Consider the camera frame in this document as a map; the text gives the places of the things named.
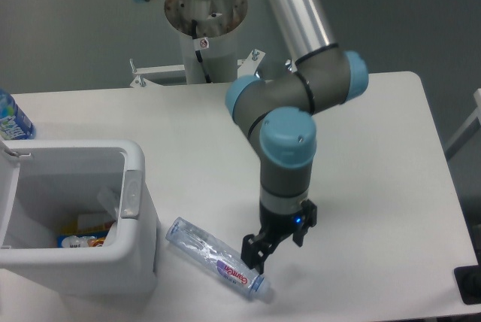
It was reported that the white open trash can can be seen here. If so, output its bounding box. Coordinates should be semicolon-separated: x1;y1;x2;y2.
1;140;158;295

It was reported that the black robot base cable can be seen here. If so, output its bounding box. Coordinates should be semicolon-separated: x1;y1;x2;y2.
190;19;212;84

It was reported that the clear plastic water bottle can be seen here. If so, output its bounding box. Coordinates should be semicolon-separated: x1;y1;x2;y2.
165;217;274;302

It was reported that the blue labelled bottle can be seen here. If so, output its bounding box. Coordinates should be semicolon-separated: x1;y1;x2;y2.
1;90;36;141

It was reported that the white mounting bracket frame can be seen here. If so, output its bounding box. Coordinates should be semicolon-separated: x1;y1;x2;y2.
129;49;266;88

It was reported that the black table clamp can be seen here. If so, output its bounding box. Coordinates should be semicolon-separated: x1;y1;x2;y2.
454;265;480;305

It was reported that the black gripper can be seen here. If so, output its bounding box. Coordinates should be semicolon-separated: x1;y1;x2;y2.
241;199;317;274

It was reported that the white bracket post with bolt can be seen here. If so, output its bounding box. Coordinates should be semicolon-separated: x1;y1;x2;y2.
284;59;296;73

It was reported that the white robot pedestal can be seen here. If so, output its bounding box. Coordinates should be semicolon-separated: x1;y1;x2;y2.
179;31;237;84

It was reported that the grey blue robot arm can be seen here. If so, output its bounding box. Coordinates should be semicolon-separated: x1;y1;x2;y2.
136;0;369;272

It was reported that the yellow snack package in bin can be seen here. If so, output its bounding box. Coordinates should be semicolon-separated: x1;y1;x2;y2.
56;212;116;248

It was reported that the white frame at right edge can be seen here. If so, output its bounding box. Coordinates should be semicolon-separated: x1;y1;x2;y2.
444;89;480;160

